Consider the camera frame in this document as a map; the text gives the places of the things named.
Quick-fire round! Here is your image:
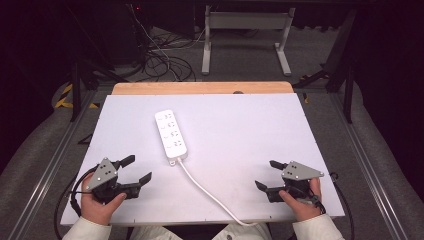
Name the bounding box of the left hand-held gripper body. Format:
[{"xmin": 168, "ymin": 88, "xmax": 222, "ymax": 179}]
[{"xmin": 87, "ymin": 157, "xmax": 143, "ymax": 205}]

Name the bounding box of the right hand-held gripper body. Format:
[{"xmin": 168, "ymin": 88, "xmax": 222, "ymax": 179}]
[{"xmin": 266, "ymin": 160, "xmax": 325, "ymax": 204}]

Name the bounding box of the person's left hand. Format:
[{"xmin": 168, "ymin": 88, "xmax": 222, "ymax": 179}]
[{"xmin": 80, "ymin": 172, "xmax": 128, "ymax": 227}]

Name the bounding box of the person's right hand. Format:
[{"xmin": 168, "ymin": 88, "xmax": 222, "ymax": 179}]
[{"xmin": 278, "ymin": 177, "xmax": 323, "ymax": 223}]

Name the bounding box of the white power strip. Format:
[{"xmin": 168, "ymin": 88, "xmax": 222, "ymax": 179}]
[{"xmin": 154, "ymin": 109, "xmax": 189, "ymax": 167}]

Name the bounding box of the person's light clothing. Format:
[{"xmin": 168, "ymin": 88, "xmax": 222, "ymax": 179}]
[{"xmin": 129, "ymin": 222, "xmax": 273, "ymax": 240}]

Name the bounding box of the yellow black hazard tape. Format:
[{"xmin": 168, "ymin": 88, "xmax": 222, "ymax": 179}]
[{"xmin": 54, "ymin": 82, "xmax": 101, "ymax": 110}]

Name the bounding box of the black metal stand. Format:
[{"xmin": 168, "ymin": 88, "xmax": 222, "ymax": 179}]
[
  {"xmin": 292, "ymin": 9, "xmax": 357, "ymax": 125},
  {"xmin": 65, "ymin": 6, "xmax": 132, "ymax": 123}
]

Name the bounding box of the wooden table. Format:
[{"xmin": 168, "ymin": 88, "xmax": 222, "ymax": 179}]
[{"xmin": 111, "ymin": 81, "xmax": 295, "ymax": 96}]

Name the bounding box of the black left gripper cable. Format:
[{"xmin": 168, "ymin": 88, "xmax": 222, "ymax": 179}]
[{"xmin": 53, "ymin": 165, "xmax": 98, "ymax": 240}]

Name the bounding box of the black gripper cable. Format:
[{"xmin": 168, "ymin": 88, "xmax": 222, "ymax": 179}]
[
  {"xmin": 53, "ymin": 165, "xmax": 98, "ymax": 240},
  {"xmin": 329, "ymin": 171, "xmax": 356, "ymax": 240}
]

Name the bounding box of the white power strip cable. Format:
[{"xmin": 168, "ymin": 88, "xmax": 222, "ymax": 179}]
[{"xmin": 176, "ymin": 157, "xmax": 260, "ymax": 228}]

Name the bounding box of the aluminium floor rail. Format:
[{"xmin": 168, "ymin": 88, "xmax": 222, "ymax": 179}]
[
  {"xmin": 327, "ymin": 91, "xmax": 410, "ymax": 240},
  {"xmin": 6, "ymin": 89, "xmax": 98, "ymax": 240}
]

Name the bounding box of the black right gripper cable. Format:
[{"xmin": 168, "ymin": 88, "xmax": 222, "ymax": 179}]
[{"xmin": 329, "ymin": 171, "xmax": 356, "ymax": 240}]

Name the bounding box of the bundle of black floor cables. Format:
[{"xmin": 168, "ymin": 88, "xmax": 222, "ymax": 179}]
[{"xmin": 142, "ymin": 29, "xmax": 198, "ymax": 83}]

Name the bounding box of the white floor cable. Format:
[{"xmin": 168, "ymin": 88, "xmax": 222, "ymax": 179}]
[{"xmin": 129, "ymin": 3, "xmax": 208, "ymax": 82}]

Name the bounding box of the white metal desk frame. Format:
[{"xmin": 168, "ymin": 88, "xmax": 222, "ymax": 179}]
[{"xmin": 201, "ymin": 4, "xmax": 297, "ymax": 77}]

